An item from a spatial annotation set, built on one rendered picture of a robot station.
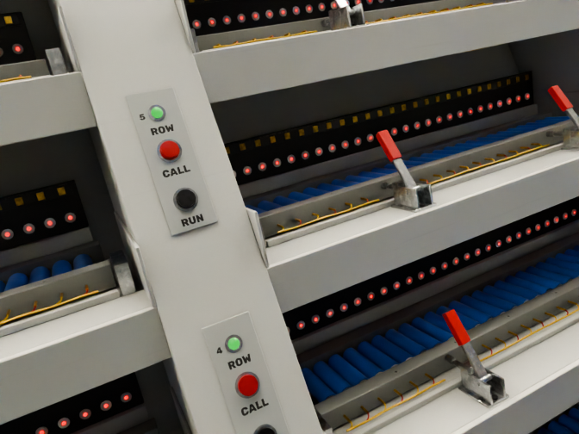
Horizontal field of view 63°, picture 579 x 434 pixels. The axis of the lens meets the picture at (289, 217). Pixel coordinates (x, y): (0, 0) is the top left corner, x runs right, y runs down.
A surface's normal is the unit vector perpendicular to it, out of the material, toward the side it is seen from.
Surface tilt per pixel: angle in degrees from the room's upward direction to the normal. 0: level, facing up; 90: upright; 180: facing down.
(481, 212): 111
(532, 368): 21
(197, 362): 90
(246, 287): 90
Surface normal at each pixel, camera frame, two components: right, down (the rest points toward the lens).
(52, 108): 0.42, 0.15
